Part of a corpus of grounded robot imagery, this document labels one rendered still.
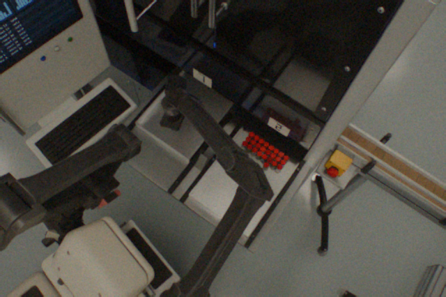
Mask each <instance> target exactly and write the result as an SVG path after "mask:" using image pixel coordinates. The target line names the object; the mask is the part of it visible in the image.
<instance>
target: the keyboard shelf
mask: <svg viewBox="0 0 446 297"><path fill-rule="evenodd" d="M110 85H111V86H112V87H113V88H114V89H115V90H116V91H117V92H118V93H119V94H120V95H121V96H122V97H123V98H124V99H125V100H126V101H127V102H128V103H129V104H130V105H131V107H130V108H128V109H127V110H125V111H124V112H123V113H122V114H121V115H120V116H119V117H118V118H117V119H115V120H114V121H112V122H111V123H110V124H109V125H107V126H106V127H105V128H103V129H102V130H101V131H100V132H99V133H97V134H96V135H94V136H93V137H92V138H90V140H88V141H87V143H85V144H84V145H82V146H81V147H80V148H78V149H77V150H76V151H75V152H74V153H72V154H71V155H73V154H75V153H77V152H79V151H81V150H82V149H85V148H86V147H88V146H90V145H92V144H93V143H94V142H96V141H97V140H99V138H101V137H102V136H103V135H105V134H106V133H107V131H108V129H110V127H111V126H113V125H114V124H117V125H118V124H119V123H120V122H121V121H122V120H124V119H125V118H126V117H127V116H128V115H129V114H131V113H132V112H133V111H135V110H136V108H137V104H136V103H135V102H134V101H133V100H132V99H131V98H130V97H129V96H128V95H127V94H126V93H125V92H123V91H122V90H121V89H120V88H119V87H118V86H117V85H116V84H115V82H114V81H113V80H112V79H111V78H107V79H106V80H105V81H103V82H102V83H101V84H99V85H97V86H96V87H95V88H94V89H92V90H91V92H89V93H87V94H86V95H85V96H84V97H83V98H81V99H80V100H78V101H77V102H76V101H75V100H74V99H73V98H72V96H70V97H69V98H68V99H66V100H65V101H63V102H62V103H61V104H60V105H58V106H56V107H55V108H54V109H53V110H52V111H50V112H49V113H48V114H46V115H45V116H44V117H42V118H41V119H39V120H38V121H37V123H38V124H39V125H40V126H41V127H42V128H41V129H40V130H39V131H38V132H36V133H35V134H34V135H33V136H31V137H30V138H28V139H27V140H26V144H27V145H28V146H29V148H30V149H31V150H32V151H33V152H34V153H35V155H36V156H37V157H38V159H39V160H40V161H41V162H42V163H43V164H44V166H46V168H48V167H50V166H52V165H51V164H50V162H49V160H48V159H47V158H46V157H45V156H44V155H43V154H42V153H41V152H40V150H39V149H38V148H37V147H36V145H35V144H34V143H35V142H37V141H38V140H39V139H40V138H42V137H43V136H45V135H46V134H47V133H48V132H49V131H50V130H52V129H53V128H55V127H56V126H57V125H58V124H60V123H61V122H63V121H64V120H66V119H67V118H68V117H69V116H70V115H71V114H73V113H74V112H76V111H77V110H78V109H79V108H81V107H82V106H84V105H85V104H86V103H88V102H89V101H90V100H92V99H93V98H95V96H96V95H98V94H99V93H100V92H101V91H103V90H104V89H106V88H107V87H108V86H110ZM71 155H69V156H71Z"/></svg>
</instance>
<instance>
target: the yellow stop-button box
mask: <svg viewBox="0 0 446 297"><path fill-rule="evenodd" d="M354 157H355V155H353V154H352V153H351V152H349V151H347V150H346V149H344V148H343V147H341V146H340V145H338V146H337V147H336V149H335V150H334V151H333V152H332V154H331V156H330V157H329V159H328V161H327V162H326V164H325V165H324V167H325V168H326V169H328V168H329V167H331V168H334V169H336V170H337V171H338V176H339V177H340V176H342V175H343V174H344V173H345V172H346V171H347V169H348V168H349V166H350V164H351V163H352V161H353V159H354Z"/></svg>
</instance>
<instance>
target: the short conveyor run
mask: <svg viewBox="0 0 446 297"><path fill-rule="evenodd" d="M391 137H392V134H391V133H387V134H386V135H384V136H383V137H382V138H381V139H380V140H379V141H378V140H377V139H375V138H374V137H372V136H371V135H369V134H367V133H366V132H364V131H362V130H361V129H359V128H357V127H356V126H354V125H353V124H351V123H349V124H348V126H347V127H346V129H345V130H344V131H343V132H342V134H341V135H340V136H339V138H338V139H337V140H336V142H335V143H336V144H338V145H340V146H341V147H343V148H345V149H346V150H347V151H350V152H351V153H352V154H354V155H355V157H354V159H353V161H352V163H351V164H352V165H354V166H355V167H357V169H356V170H355V172H357V173H359V174H360V175H362V176H363V177H365V178H367V179H368V180H370V181H371V182H372V183H374V184H375V185H377V186H378V187H380V188H382V189H383V190H384V191H386V192H389V193H390V194H391V195H393V196H394V197H396V198H397V199H399V200H401V201H402V202H403V203H405V204H406V205H408V206H409V207H411V208H413V209H414V210H415V211H417V212H418V213H420V214H421V215H424V216H425V217H427V218H428V219H430V220H431V221H432V222H435V223H436V224H437V225H438V226H439V227H441V228H443V229H444V230H446V184H445V183H443V182H442V181H440V180H438V179H437V178H436V177H435V176H432V175H431V174H430V173H428V172H426V171H424V170H423V169H422V168H421V167H418V166H417V165H415V164H414V163H412V162H411V161H410V160H408V159H406V158H405V157H403V156H402V155H400V154H398V153H397V152H396V151H394V150H392V149H391V148H389V147H388V146H386V145H385V143H386V142H387V141H389V140H390V138H391Z"/></svg>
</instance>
